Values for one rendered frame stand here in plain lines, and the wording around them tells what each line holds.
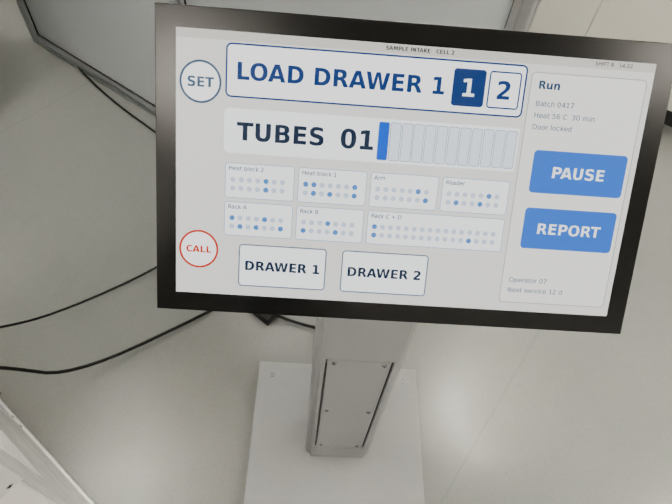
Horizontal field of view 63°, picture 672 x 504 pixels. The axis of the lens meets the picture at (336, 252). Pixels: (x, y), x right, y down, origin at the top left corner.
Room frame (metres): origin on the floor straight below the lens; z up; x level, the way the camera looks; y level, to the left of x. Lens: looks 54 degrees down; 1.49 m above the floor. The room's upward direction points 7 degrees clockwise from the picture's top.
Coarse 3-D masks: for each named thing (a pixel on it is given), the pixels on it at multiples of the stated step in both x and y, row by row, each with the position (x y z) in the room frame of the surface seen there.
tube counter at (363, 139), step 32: (352, 128) 0.43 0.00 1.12; (384, 128) 0.43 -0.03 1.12; (416, 128) 0.44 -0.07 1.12; (448, 128) 0.44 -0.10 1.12; (480, 128) 0.44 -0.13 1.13; (512, 128) 0.45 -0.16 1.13; (352, 160) 0.41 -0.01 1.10; (384, 160) 0.41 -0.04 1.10; (416, 160) 0.42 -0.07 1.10; (448, 160) 0.42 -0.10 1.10; (480, 160) 0.42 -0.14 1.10; (512, 160) 0.43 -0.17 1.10
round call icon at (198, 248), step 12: (180, 228) 0.34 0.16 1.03; (192, 228) 0.34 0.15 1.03; (180, 240) 0.33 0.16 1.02; (192, 240) 0.34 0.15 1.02; (204, 240) 0.34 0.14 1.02; (216, 240) 0.34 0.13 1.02; (180, 252) 0.33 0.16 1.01; (192, 252) 0.33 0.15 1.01; (204, 252) 0.33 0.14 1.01; (216, 252) 0.33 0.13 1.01; (180, 264) 0.32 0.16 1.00; (192, 264) 0.32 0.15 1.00; (204, 264) 0.32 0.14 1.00; (216, 264) 0.32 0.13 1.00
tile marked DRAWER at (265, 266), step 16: (240, 256) 0.33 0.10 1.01; (256, 256) 0.33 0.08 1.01; (272, 256) 0.33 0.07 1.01; (288, 256) 0.34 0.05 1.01; (304, 256) 0.34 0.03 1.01; (320, 256) 0.34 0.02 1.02; (240, 272) 0.32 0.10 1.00; (256, 272) 0.32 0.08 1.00; (272, 272) 0.32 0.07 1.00; (288, 272) 0.33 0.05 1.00; (304, 272) 0.33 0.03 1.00; (320, 272) 0.33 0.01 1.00; (288, 288) 0.31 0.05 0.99; (304, 288) 0.32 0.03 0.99; (320, 288) 0.32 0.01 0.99
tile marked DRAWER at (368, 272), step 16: (352, 256) 0.34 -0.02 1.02; (368, 256) 0.35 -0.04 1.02; (384, 256) 0.35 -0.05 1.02; (400, 256) 0.35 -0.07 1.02; (416, 256) 0.35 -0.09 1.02; (352, 272) 0.33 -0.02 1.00; (368, 272) 0.33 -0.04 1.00; (384, 272) 0.34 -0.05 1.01; (400, 272) 0.34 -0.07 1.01; (416, 272) 0.34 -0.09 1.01; (352, 288) 0.32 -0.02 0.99; (368, 288) 0.32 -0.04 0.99; (384, 288) 0.33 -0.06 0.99; (400, 288) 0.33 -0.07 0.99; (416, 288) 0.33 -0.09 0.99
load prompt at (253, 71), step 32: (256, 64) 0.46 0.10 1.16; (288, 64) 0.46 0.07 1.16; (320, 64) 0.46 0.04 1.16; (352, 64) 0.47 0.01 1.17; (384, 64) 0.47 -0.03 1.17; (416, 64) 0.48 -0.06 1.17; (448, 64) 0.48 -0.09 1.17; (480, 64) 0.48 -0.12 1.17; (512, 64) 0.49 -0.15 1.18; (256, 96) 0.44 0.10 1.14; (288, 96) 0.44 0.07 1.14; (320, 96) 0.44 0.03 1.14; (352, 96) 0.45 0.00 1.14; (384, 96) 0.45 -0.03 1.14; (416, 96) 0.46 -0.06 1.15; (448, 96) 0.46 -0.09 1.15; (480, 96) 0.46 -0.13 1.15; (512, 96) 0.47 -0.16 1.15
